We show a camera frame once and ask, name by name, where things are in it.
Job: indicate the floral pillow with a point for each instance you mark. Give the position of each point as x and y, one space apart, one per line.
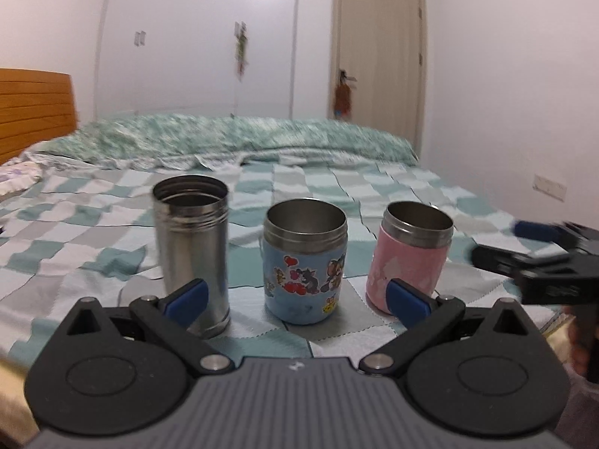
18 173

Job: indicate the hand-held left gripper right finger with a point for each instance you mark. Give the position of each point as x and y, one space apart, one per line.
406 301

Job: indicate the hanging wardrobe ornament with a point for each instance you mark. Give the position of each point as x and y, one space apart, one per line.
241 51

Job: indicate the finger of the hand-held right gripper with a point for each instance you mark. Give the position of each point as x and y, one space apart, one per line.
536 229
496 257

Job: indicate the pink steel cup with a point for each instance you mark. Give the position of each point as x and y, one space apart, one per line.
412 257

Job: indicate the checkered bed blanket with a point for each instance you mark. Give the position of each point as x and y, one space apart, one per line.
93 243

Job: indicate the wall socket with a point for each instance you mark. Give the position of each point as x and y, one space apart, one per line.
550 187

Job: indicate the beige door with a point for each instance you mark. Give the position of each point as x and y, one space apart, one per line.
379 56

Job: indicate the white wardrobe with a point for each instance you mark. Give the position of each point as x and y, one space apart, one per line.
187 32

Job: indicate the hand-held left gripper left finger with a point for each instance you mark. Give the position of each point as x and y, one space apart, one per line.
191 300

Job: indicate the blue cartoon steel cup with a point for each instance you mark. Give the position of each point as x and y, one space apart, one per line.
304 266

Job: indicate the tall plain steel cup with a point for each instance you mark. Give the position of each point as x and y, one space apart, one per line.
189 252

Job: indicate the wooden headboard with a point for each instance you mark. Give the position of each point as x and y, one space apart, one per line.
32 112

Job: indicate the person's right hand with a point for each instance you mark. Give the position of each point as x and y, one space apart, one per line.
579 351

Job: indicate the hanging door ornament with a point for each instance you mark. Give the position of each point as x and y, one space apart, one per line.
344 96

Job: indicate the green patterned quilt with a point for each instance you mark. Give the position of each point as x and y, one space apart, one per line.
210 135

